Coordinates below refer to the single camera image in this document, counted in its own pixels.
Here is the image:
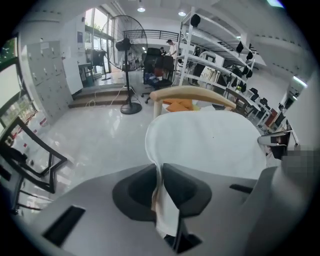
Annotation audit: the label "black framed window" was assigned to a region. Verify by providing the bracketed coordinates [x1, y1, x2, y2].
[0, 37, 36, 132]

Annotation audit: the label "white table with black legs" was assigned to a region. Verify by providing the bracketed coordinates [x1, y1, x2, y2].
[0, 116, 69, 195]

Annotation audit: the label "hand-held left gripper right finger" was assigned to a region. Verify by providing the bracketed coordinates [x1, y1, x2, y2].
[163, 162, 260, 256]

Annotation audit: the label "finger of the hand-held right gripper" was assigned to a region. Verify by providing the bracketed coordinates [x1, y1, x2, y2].
[270, 144, 291, 161]
[257, 131, 292, 147]

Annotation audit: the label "white seat cushion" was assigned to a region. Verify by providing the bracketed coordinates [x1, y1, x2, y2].
[144, 109, 269, 239]

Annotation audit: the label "green bin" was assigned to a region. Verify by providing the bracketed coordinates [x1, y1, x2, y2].
[84, 71, 95, 88]

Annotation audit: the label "black clothes rack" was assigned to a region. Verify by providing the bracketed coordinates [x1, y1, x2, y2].
[84, 46, 108, 68]

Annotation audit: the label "white seat wooden chair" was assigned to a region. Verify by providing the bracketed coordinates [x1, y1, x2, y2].
[149, 85, 237, 120]

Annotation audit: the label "black office chair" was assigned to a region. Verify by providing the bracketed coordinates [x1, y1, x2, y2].
[140, 47, 176, 105]

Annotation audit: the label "dark blue chair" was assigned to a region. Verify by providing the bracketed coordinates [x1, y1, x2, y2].
[0, 143, 31, 216]

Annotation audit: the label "white shelving rack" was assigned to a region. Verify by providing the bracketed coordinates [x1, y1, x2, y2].
[171, 6, 259, 101]

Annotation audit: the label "grey locker cabinet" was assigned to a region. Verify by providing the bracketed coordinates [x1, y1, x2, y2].
[25, 39, 75, 126]

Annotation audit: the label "black railing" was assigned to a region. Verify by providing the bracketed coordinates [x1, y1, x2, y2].
[122, 29, 180, 41]

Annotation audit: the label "wooden steps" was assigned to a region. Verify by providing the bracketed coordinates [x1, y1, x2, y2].
[67, 83, 151, 109]

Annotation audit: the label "black standing floor fan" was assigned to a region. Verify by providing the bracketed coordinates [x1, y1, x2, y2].
[99, 14, 149, 116]

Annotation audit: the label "small orange pillow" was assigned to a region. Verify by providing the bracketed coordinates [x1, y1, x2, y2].
[166, 100, 194, 113]

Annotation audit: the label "blue bag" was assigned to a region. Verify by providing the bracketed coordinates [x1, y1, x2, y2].
[144, 72, 161, 84]

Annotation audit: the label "large orange pillow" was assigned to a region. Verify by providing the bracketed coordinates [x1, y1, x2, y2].
[162, 98, 187, 105]

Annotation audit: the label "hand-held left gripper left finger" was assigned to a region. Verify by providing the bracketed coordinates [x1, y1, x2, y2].
[24, 163, 177, 256]

